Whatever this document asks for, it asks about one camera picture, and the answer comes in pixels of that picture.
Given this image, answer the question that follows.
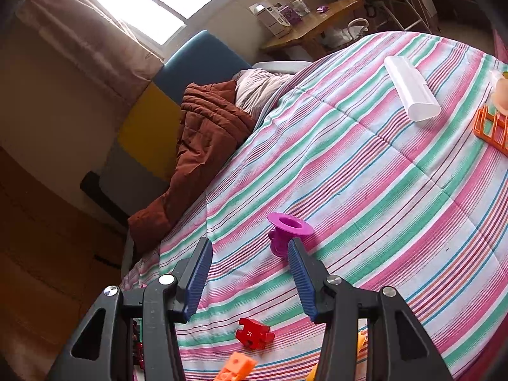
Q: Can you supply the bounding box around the brown quilt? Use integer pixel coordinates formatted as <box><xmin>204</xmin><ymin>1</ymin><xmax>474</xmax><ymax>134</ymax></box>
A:
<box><xmin>128</xmin><ymin>80</ymin><xmax>257</xmax><ymax>255</ymax></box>

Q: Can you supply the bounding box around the orange cube block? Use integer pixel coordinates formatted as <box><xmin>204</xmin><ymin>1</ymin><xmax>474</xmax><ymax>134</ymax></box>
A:
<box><xmin>212</xmin><ymin>351</ymin><xmax>258</xmax><ymax>381</ymax></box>

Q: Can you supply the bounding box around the pale pillow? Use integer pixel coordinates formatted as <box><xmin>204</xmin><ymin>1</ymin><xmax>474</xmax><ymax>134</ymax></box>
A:
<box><xmin>234</xmin><ymin>68</ymin><xmax>298</xmax><ymax>122</ymax></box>

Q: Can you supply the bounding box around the purple packet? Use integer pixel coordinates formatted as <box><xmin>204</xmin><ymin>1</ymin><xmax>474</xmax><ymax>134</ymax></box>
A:
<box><xmin>278</xmin><ymin>2</ymin><xmax>308</xmax><ymax>22</ymax></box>

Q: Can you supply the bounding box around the window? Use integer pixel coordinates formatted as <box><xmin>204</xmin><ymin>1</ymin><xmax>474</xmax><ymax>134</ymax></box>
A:
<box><xmin>71</xmin><ymin>0</ymin><xmax>274</xmax><ymax>46</ymax></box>

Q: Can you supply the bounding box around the orange plastic rack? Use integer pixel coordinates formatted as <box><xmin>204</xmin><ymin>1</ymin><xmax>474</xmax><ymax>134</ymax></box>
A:
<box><xmin>472</xmin><ymin>106</ymin><xmax>508</xmax><ymax>149</ymax></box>

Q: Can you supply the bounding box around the red metallic cylinder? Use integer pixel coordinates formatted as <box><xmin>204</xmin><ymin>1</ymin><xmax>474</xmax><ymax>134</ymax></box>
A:
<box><xmin>133</xmin><ymin>319</ymin><xmax>145</xmax><ymax>368</ymax></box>

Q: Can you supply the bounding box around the red puzzle block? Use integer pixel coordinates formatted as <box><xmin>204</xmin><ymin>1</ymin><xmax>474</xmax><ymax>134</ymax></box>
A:
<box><xmin>235</xmin><ymin>317</ymin><xmax>275</xmax><ymax>351</ymax></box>

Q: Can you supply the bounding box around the wooden desk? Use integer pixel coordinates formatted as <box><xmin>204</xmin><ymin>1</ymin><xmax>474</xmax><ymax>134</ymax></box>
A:
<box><xmin>260</xmin><ymin>0</ymin><xmax>366</xmax><ymax>58</ymax></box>

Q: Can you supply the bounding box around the white carton box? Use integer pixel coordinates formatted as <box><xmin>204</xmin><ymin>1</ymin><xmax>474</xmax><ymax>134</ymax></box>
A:
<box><xmin>249</xmin><ymin>2</ymin><xmax>292</xmax><ymax>38</ymax></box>

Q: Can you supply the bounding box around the pink mattress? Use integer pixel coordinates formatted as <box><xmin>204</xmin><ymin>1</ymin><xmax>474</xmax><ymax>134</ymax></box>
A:
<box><xmin>452</xmin><ymin>337</ymin><xmax>508</xmax><ymax>381</ymax></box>

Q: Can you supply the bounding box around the peach plastic toy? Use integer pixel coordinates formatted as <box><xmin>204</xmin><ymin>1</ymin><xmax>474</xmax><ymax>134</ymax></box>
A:
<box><xmin>489</xmin><ymin>69</ymin><xmax>508</xmax><ymax>114</ymax></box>

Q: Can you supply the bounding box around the striped bedsheet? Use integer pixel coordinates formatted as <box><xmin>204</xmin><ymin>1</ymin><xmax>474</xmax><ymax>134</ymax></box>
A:
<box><xmin>119</xmin><ymin>31</ymin><xmax>508</xmax><ymax>381</ymax></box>

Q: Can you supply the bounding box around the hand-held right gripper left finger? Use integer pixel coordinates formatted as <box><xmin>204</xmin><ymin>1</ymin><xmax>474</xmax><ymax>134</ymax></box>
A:
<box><xmin>47</xmin><ymin>237</ymin><xmax>214</xmax><ymax>381</ymax></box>

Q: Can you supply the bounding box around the white translucent case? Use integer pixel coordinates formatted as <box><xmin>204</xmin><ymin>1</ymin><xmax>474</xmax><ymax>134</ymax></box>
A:
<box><xmin>383</xmin><ymin>56</ymin><xmax>442</xmax><ymax>123</ymax></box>

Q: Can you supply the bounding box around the colour-block padded headboard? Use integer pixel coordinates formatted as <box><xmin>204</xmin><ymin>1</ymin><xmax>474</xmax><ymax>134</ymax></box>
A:
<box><xmin>79</xmin><ymin>30</ymin><xmax>252</xmax><ymax>223</ymax></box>

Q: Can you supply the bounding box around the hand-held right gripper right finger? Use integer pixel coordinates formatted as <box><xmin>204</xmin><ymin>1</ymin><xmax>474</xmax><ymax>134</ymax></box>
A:
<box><xmin>288</xmin><ymin>238</ymin><xmax>453</xmax><ymax>381</ymax></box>

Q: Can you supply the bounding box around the yellow plastic shell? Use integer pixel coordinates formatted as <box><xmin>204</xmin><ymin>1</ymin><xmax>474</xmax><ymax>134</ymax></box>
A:
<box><xmin>305</xmin><ymin>330</ymin><xmax>368</xmax><ymax>381</ymax></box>

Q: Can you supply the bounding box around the magenta plastic spool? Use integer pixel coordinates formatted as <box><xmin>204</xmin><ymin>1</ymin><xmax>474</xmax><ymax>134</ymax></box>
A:
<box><xmin>267</xmin><ymin>212</ymin><xmax>315</xmax><ymax>258</ymax></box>

